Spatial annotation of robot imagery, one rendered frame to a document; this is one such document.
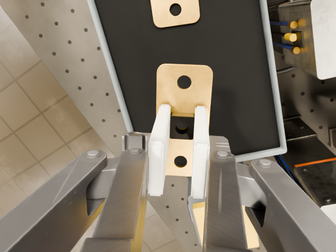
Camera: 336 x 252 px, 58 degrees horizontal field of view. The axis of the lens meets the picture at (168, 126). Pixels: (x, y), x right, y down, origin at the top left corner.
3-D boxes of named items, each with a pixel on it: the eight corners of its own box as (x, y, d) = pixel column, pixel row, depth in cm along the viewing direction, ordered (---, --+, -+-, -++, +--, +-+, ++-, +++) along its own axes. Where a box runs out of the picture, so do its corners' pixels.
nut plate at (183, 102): (204, 175, 23) (205, 183, 22) (155, 172, 24) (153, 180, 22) (213, 65, 21) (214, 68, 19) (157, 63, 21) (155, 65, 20)
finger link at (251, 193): (209, 176, 13) (281, 181, 13) (206, 134, 18) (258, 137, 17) (206, 206, 13) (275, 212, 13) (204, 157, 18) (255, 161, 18)
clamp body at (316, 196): (302, 139, 76) (392, 238, 42) (254, 149, 78) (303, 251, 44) (299, 112, 74) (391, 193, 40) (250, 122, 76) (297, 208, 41)
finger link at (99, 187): (144, 203, 14) (78, 199, 14) (155, 155, 18) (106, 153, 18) (144, 173, 13) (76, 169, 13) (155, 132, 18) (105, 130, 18)
